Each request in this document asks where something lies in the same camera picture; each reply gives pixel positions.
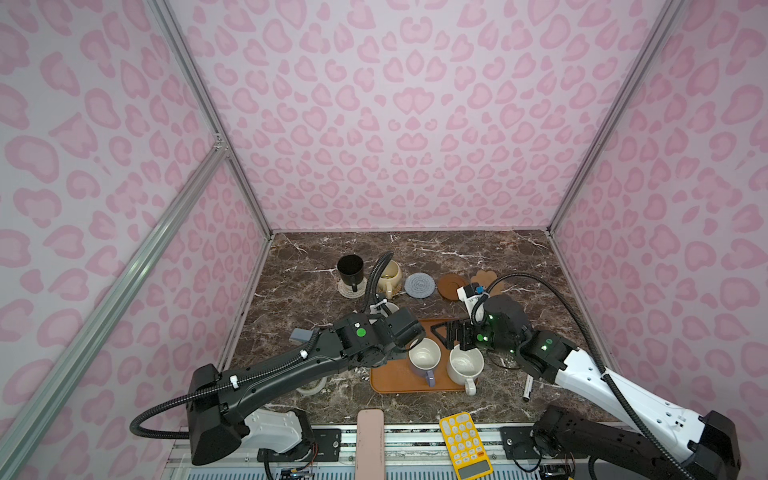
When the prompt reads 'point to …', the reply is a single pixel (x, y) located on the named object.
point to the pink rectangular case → (370, 449)
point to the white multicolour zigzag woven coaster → (346, 289)
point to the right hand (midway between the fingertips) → (444, 326)
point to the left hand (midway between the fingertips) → (398, 339)
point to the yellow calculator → (467, 453)
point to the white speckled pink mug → (464, 366)
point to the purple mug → (425, 356)
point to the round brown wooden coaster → (448, 285)
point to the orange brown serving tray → (397, 375)
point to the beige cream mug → (390, 278)
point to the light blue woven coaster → (419, 285)
